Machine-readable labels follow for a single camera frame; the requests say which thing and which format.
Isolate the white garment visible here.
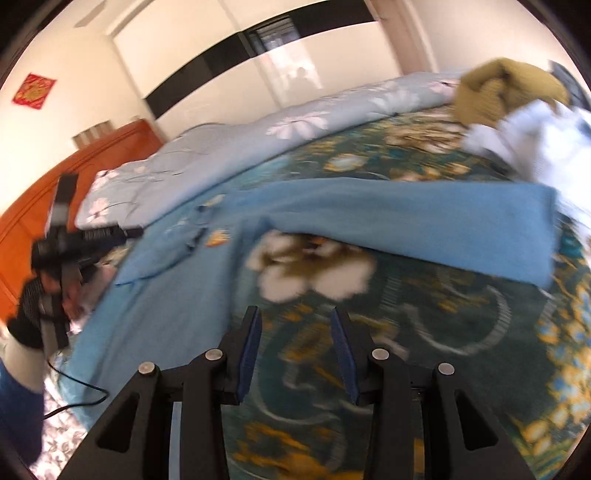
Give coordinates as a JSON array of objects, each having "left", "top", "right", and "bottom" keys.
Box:
[{"left": 462, "top": 100, "right": 590, "bottom": 228}]

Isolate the light blue garment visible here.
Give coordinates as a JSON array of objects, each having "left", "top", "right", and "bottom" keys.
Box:
[{"left": 58, "top": 178, "right": 558, "bottom": 433}]

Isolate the grey floral quilt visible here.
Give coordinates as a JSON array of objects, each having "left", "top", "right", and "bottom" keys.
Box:
[{"left": 75, "top": 72, "right": 460, "bottom": 228}]

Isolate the olive yellow garment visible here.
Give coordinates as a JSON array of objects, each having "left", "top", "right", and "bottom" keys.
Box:
[{"left": 454, "top": 58, "right": 569, "bottom": 127}]

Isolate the black cable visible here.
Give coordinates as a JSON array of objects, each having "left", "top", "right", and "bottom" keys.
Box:
[{"left": 42, "top": 359, "right": 112, "bottom": 421}]

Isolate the floral teal bed blanket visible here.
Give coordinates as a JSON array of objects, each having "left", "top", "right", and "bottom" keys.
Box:
[{"left": 29, "top": 103, "right": 591, "bottom": 480}]

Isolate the white black-striped wardrobe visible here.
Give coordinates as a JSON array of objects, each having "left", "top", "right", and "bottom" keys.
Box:
[{"left": 108, "top": 1, "right": 402, "bottom": 138}]

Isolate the person's left forearm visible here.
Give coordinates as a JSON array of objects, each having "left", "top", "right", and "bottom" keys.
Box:
[{"left": 1, "top": 318, "right": 46, "bottom": 466}]

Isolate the red wall decoration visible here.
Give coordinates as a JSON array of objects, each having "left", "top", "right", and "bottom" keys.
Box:
[{"left": 12, "top": 73, "right": 56, "bottom": 110}]

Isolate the person's left hand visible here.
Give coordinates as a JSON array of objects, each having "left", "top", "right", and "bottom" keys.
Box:
[{"left": 7, "top": 264, "right": 117, "bottom": 350}]

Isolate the orange wooden headboard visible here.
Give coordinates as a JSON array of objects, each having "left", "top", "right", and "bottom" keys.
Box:
[{"left": 0, "top": 118, "right": 165, "bottom": 322}]

